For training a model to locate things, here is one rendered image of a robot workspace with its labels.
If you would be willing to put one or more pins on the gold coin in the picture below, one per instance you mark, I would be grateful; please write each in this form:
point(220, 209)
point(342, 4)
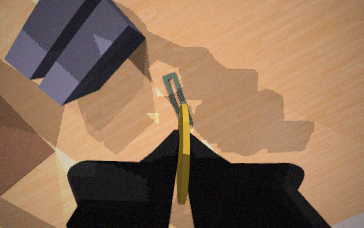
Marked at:
point(184, 155)

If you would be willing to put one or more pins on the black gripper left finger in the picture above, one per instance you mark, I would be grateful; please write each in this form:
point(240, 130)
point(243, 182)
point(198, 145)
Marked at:
point(151, 180)

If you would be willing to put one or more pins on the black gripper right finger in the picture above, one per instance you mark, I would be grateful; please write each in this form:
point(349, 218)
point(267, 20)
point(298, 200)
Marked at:
point(211, 178)

